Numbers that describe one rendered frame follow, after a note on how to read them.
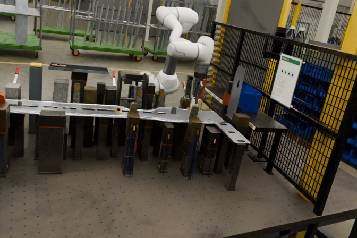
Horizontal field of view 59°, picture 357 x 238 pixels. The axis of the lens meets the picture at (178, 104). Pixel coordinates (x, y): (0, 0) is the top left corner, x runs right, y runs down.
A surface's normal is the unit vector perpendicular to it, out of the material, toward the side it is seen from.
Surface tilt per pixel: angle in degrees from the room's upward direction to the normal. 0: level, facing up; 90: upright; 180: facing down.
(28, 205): 0
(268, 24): 90
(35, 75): 90
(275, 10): 90
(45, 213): 0
